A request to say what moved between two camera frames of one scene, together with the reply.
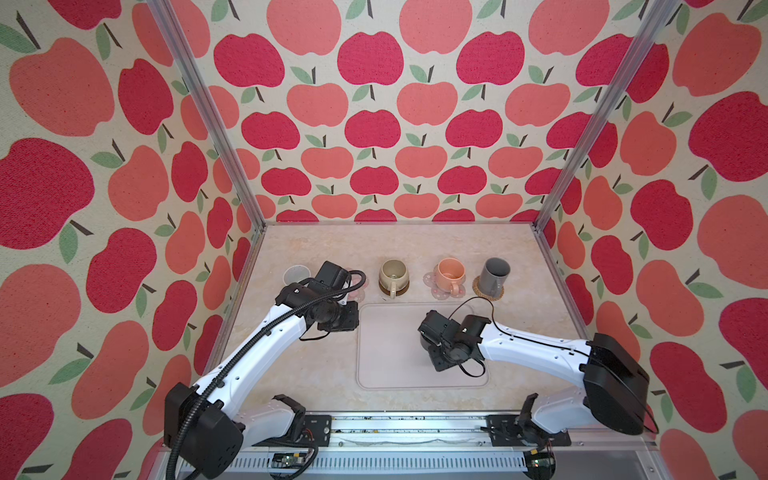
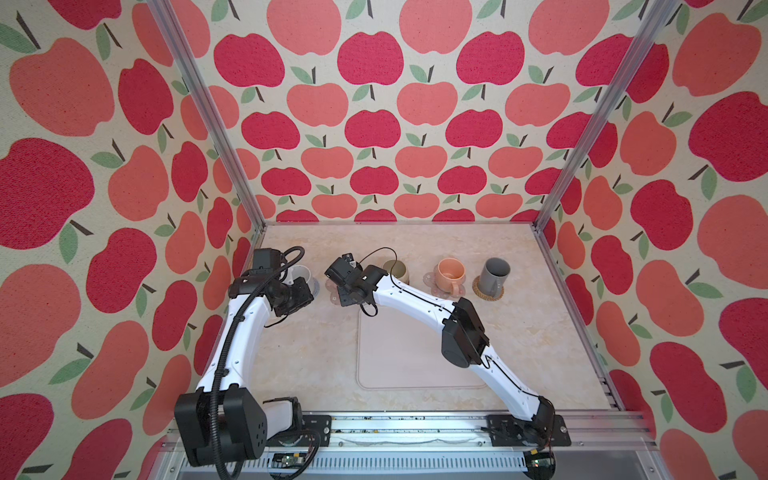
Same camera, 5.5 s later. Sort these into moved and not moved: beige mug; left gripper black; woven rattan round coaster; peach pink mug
Moved: left gripper black
Not moved: beige mug; peach pink mug; woven rattan round coaster
